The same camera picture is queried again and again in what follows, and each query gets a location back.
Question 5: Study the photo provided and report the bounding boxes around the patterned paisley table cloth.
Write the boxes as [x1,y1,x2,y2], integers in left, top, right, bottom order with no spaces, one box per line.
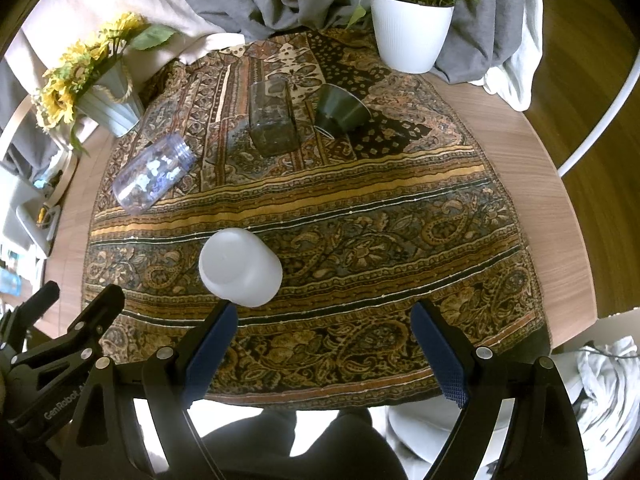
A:
[81,27,549,407]

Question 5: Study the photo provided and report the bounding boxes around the clear purple plastic jar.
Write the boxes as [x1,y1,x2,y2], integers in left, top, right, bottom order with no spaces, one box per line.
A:
[112,133,197,213]

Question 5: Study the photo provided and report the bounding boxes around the dark green cup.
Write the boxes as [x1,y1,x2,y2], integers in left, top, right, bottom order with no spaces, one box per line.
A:
[315,83,372,136]

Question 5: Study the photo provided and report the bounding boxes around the white plastic cup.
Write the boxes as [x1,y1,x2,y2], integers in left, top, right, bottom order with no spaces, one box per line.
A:
[198,227,284,309]

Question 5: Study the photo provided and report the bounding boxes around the crumpled white garment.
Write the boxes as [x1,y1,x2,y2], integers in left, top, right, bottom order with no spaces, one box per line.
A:
[571,335,640,467]

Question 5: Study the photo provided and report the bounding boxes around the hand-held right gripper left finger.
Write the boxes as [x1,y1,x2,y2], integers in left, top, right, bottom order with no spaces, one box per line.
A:
[60,301,239,480]

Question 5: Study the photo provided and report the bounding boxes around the yellow flowers in pale pot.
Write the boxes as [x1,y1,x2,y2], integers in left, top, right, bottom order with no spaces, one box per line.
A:
[31,11,179,154]

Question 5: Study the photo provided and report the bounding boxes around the green plant in white pot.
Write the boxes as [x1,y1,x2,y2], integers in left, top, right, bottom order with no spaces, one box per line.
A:
[345,0,479,75]

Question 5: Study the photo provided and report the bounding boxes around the grey plastic tray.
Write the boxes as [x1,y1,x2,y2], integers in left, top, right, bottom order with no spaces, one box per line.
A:
[0,164,57,262]

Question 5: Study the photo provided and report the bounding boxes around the white curved tube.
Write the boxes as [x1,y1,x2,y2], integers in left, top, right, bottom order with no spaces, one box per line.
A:
[556,51,640,179]

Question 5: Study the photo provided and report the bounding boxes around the person's dark trousers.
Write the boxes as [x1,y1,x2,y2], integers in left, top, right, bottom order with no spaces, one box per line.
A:
[196,406,410,480]

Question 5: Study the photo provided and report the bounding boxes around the white cloth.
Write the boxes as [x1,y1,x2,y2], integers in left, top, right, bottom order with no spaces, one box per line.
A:
[481,20,544,112]

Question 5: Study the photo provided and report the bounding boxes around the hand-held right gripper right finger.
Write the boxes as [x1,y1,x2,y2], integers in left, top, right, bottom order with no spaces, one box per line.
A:
[410,300,589,480]

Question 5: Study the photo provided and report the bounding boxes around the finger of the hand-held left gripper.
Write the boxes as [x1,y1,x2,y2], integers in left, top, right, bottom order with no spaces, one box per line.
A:
[10,285,126,387]
[5,281,62,336]

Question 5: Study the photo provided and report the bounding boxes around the dark smoked glass cup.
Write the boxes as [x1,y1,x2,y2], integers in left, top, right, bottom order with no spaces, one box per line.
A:
[248,78,298,157]

